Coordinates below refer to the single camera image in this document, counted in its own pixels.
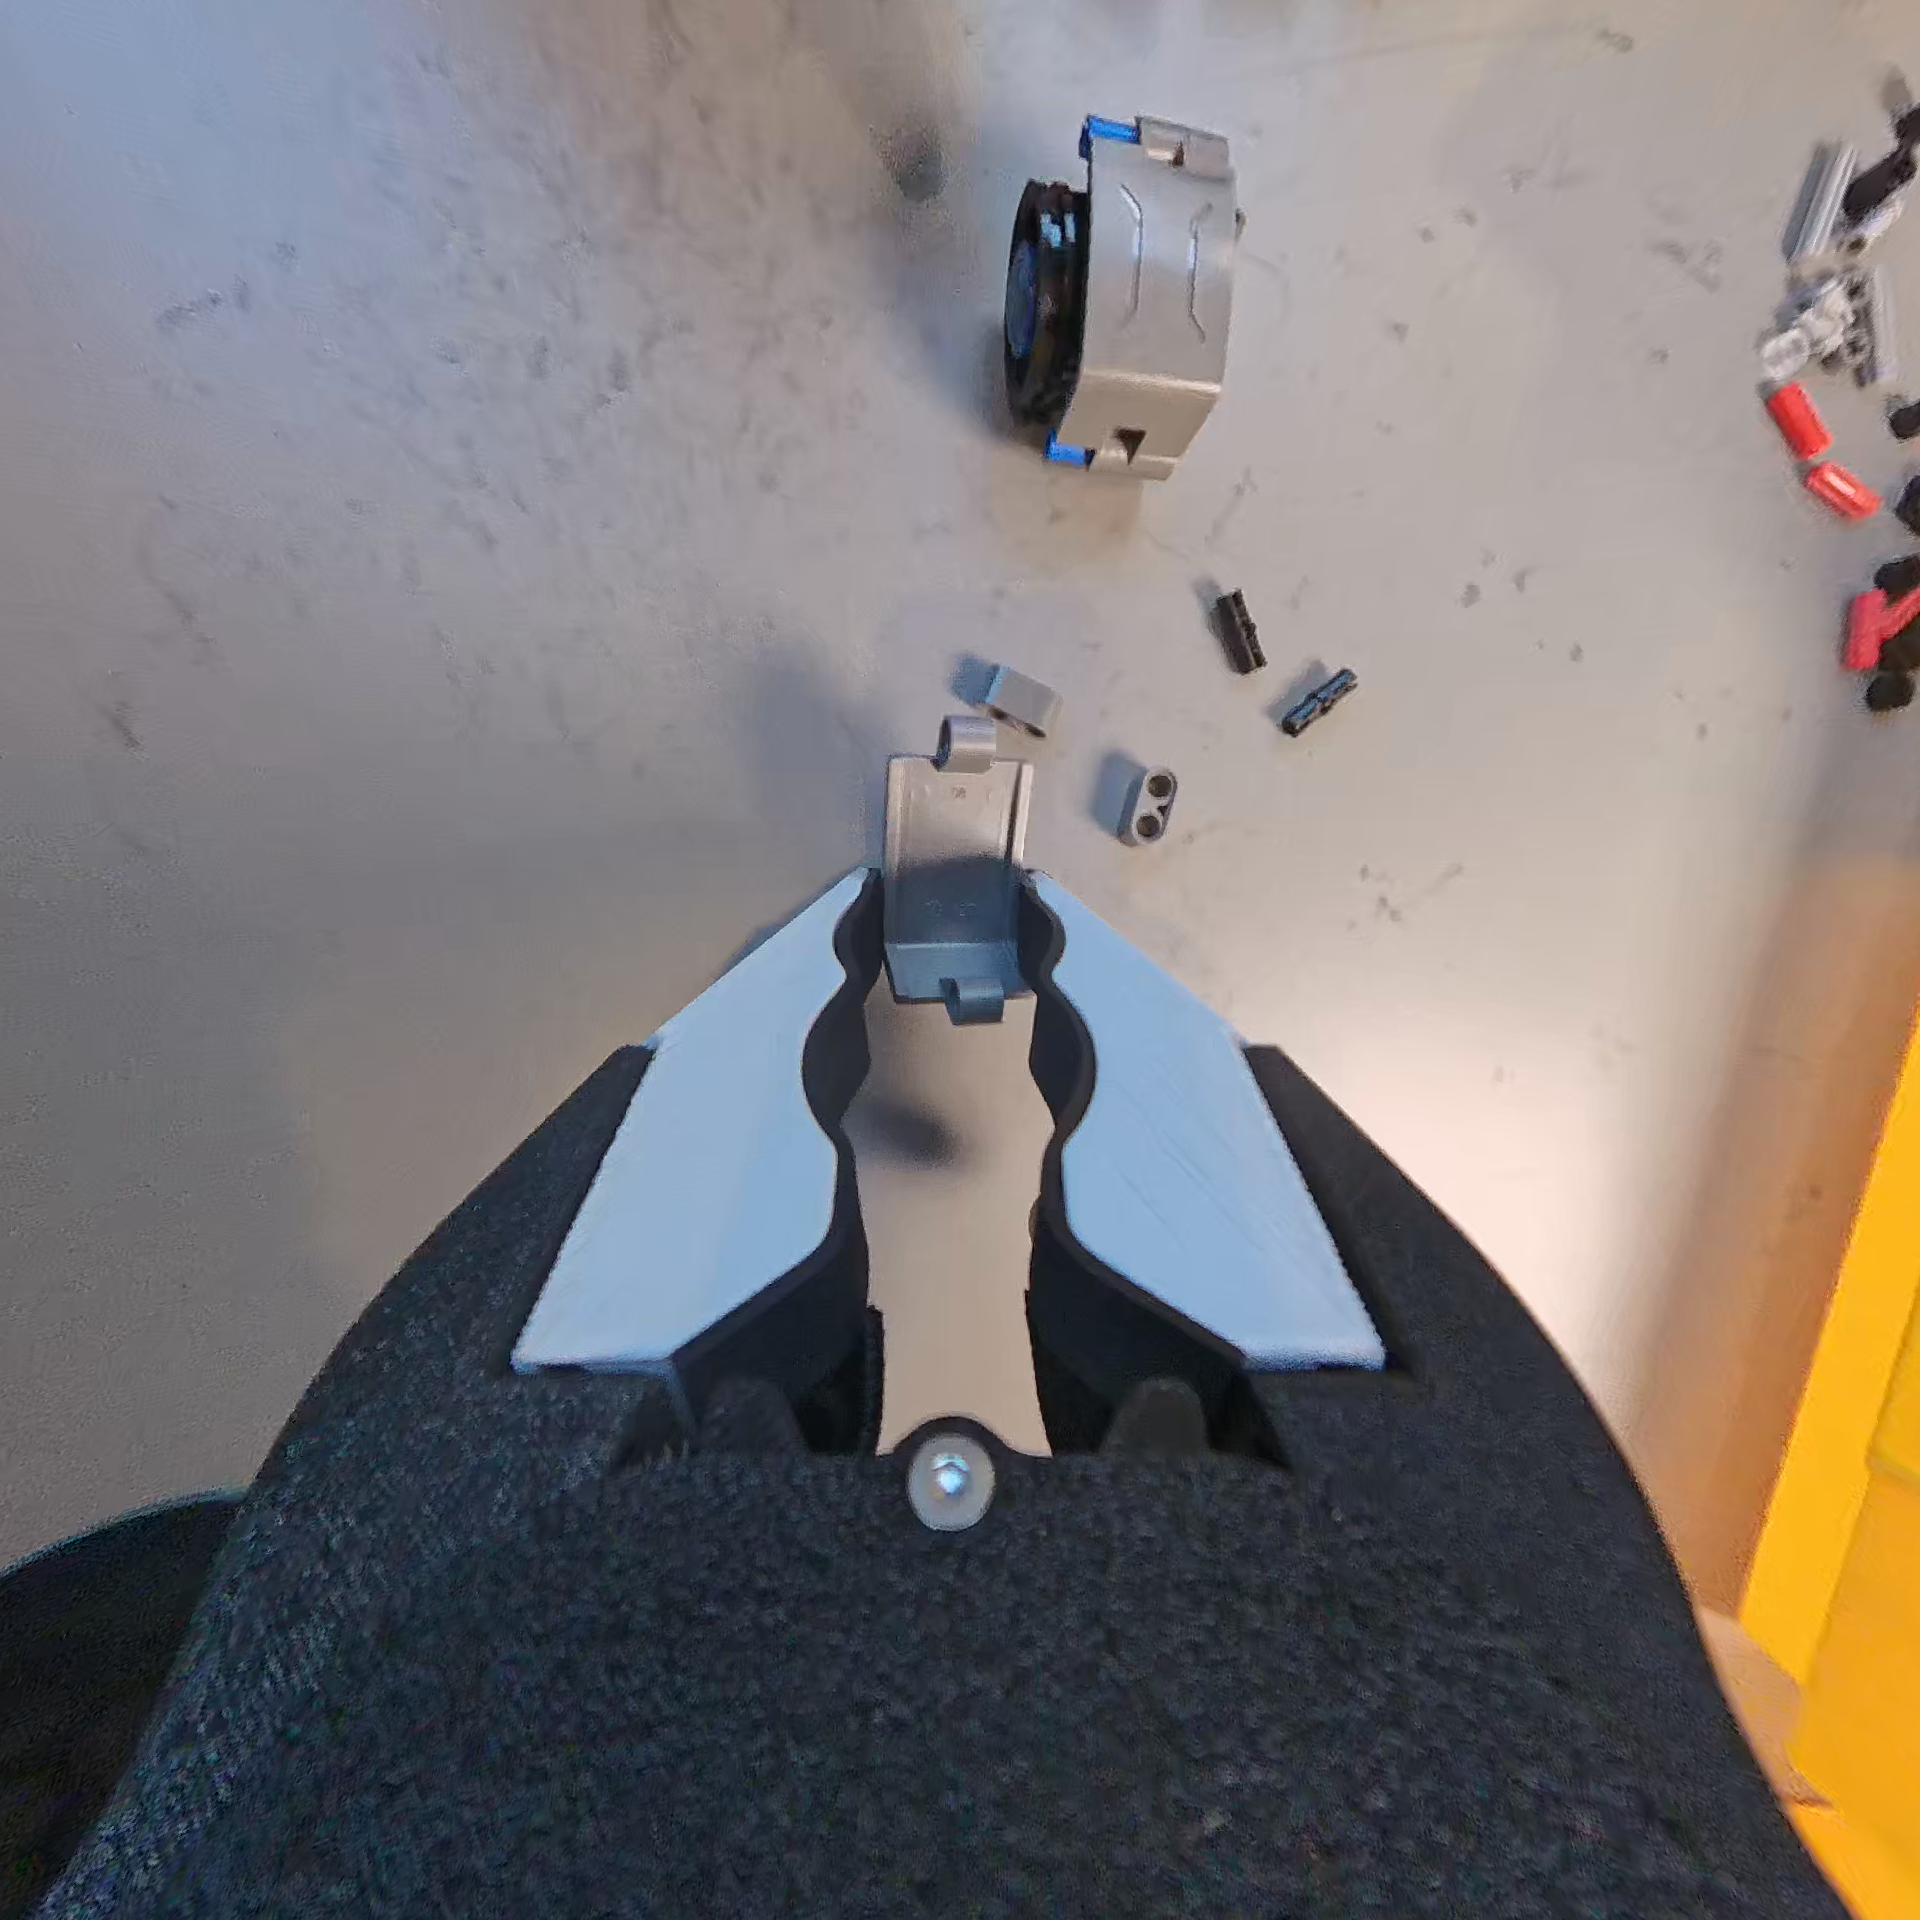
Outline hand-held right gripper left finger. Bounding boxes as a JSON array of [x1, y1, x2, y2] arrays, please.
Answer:
[[511, 866, 879, 1373]]

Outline pile of small brick pins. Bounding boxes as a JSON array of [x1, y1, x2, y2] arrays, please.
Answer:
[[1756, 66, 1920, 712]]

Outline grey black wheel assembly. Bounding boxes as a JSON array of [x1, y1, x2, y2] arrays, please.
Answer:
[[1002, 111, 1248, 485]]

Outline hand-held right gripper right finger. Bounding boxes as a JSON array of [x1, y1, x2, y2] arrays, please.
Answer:
[[1023, 872, 1389, 1373]]

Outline yellow bin with divider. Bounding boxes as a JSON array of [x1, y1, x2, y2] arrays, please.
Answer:
[[1739, 1020, 1920, 1920]]

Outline grey desk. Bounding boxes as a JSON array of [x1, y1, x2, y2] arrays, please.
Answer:
[[0, 0, 1920, 1920]]

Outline grey curved brick panel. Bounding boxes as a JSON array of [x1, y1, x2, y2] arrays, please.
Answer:
[[882, 717, 1040, 1024]]

